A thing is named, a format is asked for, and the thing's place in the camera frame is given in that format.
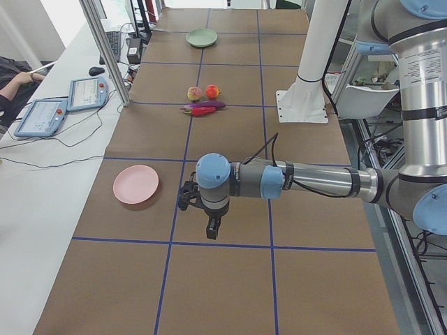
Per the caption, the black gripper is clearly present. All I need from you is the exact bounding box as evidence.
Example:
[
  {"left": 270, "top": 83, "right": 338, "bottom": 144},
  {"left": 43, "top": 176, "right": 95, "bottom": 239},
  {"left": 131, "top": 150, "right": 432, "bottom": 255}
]
[{"left": 200, "top": 195, "right": 230, "bottom": 239}]

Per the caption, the pink plate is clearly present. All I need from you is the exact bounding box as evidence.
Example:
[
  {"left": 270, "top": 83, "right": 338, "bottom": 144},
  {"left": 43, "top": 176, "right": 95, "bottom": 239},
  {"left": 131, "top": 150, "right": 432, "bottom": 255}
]
[{"left": 112, "top": 165, "right": 159, "bottom": 204}]

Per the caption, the red chili pepper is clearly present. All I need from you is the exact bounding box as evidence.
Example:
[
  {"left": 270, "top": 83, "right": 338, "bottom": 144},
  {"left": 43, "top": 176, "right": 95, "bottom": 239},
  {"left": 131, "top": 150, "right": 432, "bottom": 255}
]
[{"left": 183, "top": 107, "right": 217, "bottom": 117}]

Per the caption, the purple eggplant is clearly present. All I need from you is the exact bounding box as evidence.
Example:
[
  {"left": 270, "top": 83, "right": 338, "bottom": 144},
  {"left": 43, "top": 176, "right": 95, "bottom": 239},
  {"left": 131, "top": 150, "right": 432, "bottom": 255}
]
[{"left": 181, "top": 100, "right": 226, "bottom": 111}]

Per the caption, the yellow green peach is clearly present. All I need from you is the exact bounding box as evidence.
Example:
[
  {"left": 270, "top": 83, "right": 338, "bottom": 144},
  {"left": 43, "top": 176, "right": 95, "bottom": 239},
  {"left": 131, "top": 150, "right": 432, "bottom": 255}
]
[{"left": 186, "top": 87, "right": 203, "bottom": 101}]

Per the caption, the person forearm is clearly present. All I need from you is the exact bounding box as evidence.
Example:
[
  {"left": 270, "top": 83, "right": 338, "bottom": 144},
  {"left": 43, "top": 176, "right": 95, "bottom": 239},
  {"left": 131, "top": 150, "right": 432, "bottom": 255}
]
[{"left": 1, "top": 72, "right": 45, "bottom": 101}]

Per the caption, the far blue teach pendant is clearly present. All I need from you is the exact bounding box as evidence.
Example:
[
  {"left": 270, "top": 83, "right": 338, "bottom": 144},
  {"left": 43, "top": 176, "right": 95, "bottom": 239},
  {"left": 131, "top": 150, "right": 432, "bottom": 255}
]
[{"left": 67, "top": 76, "right": 108, "bottom": 112}]

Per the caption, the blue teach pendant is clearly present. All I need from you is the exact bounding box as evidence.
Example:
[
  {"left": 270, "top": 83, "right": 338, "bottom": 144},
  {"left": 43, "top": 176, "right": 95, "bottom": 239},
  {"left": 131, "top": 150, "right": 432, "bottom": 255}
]
[
  {"left": 14, "top": 99, "right": 68, "bottom": 137},
  {"left": 67, "top": 76, "right": 108, "bottom": 112}
]

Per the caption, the white chair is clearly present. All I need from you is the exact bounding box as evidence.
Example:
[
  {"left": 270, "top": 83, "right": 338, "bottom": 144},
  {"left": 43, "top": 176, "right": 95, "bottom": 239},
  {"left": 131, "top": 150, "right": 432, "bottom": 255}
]
[{"left": 336, "top": 85, "right": 400, "bottom": 119}]

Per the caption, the green plate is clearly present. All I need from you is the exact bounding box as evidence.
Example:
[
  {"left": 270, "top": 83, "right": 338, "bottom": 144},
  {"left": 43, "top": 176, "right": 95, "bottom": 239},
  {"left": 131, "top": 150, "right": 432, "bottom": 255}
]
[{"left": 186, "top": 28, "right": 218, "bottom": 48}]

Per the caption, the black computer mouse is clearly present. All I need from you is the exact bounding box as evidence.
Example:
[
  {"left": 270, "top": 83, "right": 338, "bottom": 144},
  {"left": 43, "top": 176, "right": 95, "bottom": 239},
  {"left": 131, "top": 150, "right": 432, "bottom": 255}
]
[{"left": 89, "top": 66, "right": 105, "bottom": 77}]

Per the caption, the black power adapter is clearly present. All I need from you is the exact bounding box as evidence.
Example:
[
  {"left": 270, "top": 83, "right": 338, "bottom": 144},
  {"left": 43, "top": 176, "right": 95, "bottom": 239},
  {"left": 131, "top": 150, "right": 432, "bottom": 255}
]
[{"left": 126, "top": 38, "right": 142, "bottom": 64}]

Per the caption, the near blue teach pendant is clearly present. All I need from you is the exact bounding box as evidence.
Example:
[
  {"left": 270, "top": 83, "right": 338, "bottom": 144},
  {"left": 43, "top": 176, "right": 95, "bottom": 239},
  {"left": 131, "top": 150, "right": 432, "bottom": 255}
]
[{"left": 14, "top": 99, "right": 68, "bottom": 137}]

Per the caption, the black keyboard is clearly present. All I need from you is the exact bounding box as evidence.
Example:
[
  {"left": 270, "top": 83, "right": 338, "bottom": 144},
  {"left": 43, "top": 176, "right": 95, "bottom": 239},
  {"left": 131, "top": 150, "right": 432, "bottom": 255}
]
[{"left": 105, "top": 31, "right": 121, "bottom": 62}]

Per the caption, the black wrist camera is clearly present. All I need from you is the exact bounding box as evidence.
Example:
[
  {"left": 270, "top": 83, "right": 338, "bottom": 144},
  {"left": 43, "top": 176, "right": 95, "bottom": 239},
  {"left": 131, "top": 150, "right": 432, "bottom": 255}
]
[{"left": 177, "top": 171, "right": 203, "bottom": 211}]

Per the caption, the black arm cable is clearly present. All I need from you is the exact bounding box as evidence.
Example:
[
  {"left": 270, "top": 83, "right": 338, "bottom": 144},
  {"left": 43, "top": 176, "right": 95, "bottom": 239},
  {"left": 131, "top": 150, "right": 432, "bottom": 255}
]
[{"left": 242, "top": 131, "right": 353, "bottom": 199}]

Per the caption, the pendant cable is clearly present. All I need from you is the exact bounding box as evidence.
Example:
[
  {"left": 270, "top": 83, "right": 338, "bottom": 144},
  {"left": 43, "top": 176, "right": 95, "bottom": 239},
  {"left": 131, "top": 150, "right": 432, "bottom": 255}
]
[{"left": 0, "top": 104, "right": 122, "bottom": 170}]

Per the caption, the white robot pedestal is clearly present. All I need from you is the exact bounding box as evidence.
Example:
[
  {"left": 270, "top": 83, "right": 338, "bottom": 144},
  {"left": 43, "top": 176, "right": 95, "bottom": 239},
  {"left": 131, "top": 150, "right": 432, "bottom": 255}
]
[{"left": 276, "top": 0, "right": 351, "bottom": 124}]

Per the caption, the aluminium side frame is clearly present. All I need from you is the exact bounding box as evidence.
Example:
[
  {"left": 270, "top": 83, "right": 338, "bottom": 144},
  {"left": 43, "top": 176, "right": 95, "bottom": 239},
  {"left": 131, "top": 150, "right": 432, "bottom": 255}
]
[{"left": 343, "top": 117, "right": 446, "bottom": 334}]

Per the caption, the aluminium frame post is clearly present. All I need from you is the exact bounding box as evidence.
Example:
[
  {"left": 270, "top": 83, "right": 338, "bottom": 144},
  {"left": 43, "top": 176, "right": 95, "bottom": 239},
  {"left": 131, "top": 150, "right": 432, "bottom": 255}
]
[{"left": 79, "top": 0, "right": 131, "bottom": 107}]

